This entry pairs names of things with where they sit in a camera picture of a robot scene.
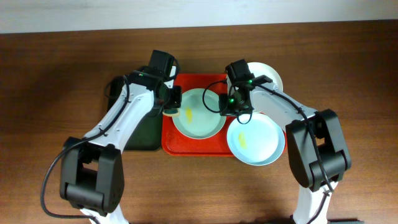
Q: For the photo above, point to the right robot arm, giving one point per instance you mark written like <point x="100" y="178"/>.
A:
<point x="316" y="147"/>

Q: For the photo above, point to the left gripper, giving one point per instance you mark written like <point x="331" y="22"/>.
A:
<point x="173" y="98"/>

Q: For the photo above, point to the green and yellow sponge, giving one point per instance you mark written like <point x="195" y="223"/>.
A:
<point x="172" y="112"/>

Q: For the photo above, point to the red plastic tray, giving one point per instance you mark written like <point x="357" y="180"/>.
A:
<point x="176" y="144"/>

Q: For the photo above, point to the light blue plate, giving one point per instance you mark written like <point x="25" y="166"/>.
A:
<point x="256" y="139"/>

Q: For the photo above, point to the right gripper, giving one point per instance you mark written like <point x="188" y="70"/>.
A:
<point x="231" y="111"/>

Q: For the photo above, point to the black rectangular tray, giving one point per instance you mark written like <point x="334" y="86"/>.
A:
<point x="147" y="135"/>

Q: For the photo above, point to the light green plate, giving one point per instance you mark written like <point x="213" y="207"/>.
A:
<point x="195" y="121"/>

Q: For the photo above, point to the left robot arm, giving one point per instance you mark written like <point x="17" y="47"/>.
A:
<point x="92" y="176"/>

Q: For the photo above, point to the white plate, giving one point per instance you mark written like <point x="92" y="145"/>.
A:
<point x="258" y="69"/>

